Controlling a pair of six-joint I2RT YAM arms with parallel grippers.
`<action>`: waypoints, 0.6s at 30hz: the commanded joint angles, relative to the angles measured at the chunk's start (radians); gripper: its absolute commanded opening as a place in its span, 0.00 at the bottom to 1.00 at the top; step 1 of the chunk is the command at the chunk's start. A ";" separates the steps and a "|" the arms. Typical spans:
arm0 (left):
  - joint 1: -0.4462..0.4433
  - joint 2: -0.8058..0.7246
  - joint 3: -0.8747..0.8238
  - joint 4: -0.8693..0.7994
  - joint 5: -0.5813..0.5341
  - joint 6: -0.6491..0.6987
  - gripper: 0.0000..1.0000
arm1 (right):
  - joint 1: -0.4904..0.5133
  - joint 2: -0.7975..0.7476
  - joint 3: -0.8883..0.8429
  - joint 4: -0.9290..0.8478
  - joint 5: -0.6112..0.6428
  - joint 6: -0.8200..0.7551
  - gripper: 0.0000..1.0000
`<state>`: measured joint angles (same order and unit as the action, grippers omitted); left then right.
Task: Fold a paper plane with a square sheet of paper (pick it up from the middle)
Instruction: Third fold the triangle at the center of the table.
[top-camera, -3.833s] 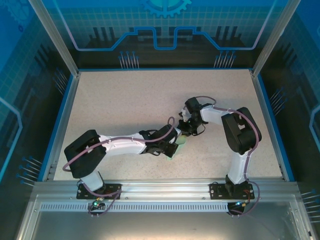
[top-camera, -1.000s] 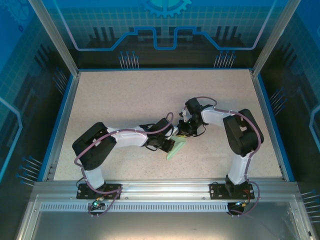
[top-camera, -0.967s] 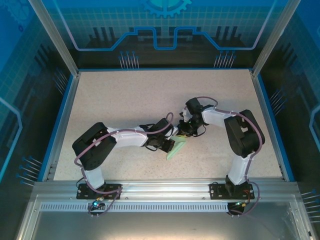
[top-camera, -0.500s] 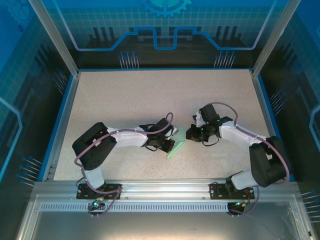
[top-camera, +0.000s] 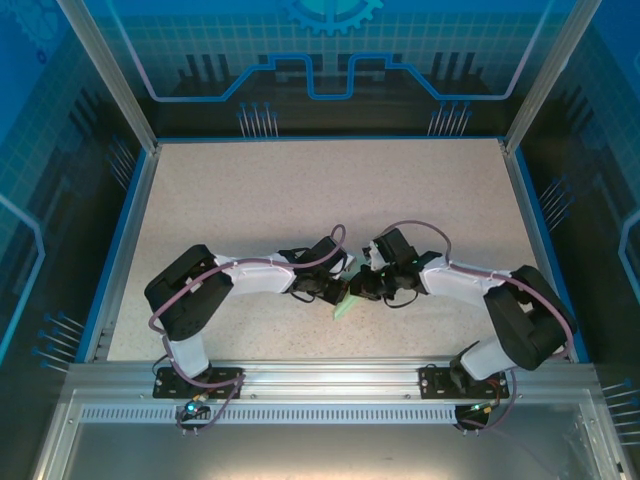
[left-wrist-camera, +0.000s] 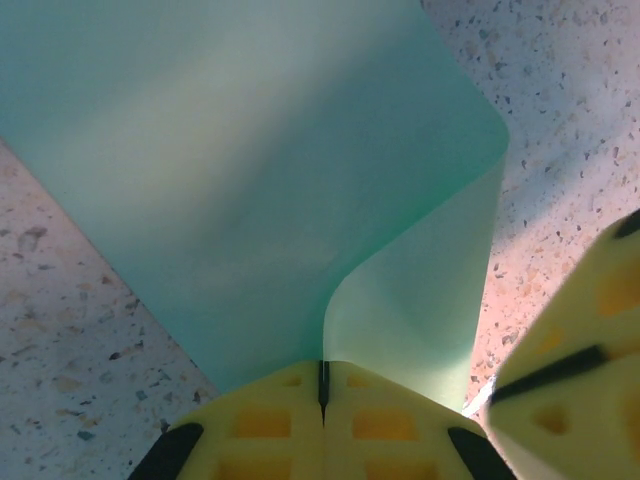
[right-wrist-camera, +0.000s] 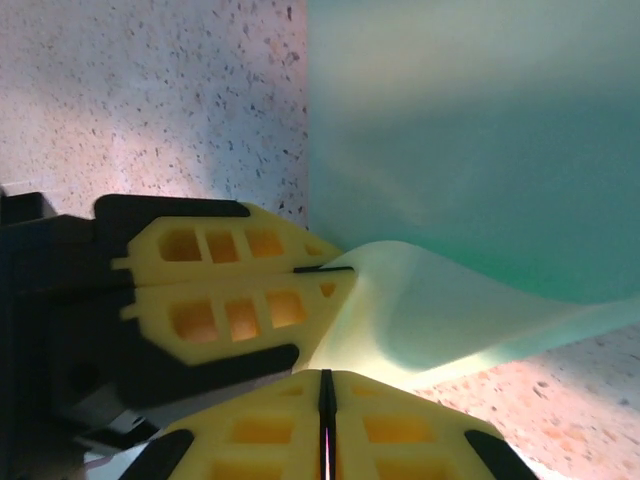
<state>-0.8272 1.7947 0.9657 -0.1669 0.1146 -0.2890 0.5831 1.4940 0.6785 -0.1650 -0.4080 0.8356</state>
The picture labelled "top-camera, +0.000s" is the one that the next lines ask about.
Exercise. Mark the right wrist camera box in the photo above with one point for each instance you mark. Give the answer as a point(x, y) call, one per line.
point(374, 255)

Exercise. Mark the aluminium side rail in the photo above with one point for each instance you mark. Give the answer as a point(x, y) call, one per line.
point(533, 225)
point(129, 240)

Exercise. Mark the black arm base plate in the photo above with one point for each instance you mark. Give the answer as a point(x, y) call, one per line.
point(432, 382)
point(167, 385)

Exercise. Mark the grey metal tray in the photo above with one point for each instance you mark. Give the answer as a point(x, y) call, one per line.
point(325, 455)

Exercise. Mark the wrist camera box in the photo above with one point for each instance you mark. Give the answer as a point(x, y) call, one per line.
point(374, 255)
point(351, 264)

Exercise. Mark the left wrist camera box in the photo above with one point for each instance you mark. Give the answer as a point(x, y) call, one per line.
point(351, 264)

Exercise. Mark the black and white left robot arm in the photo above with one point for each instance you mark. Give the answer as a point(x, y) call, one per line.
point(200, 315)

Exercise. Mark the long aluminium mounting rail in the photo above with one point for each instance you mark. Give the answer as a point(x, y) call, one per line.
point(325, 380)

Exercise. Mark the light green paper sheet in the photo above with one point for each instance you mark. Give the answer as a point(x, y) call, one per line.
point(345, 309)

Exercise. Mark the aluminium frame post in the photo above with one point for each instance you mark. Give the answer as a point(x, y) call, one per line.
point(112, 75)
point(548, 75)

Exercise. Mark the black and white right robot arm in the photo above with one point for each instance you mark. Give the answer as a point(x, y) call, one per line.
point(515, 330)

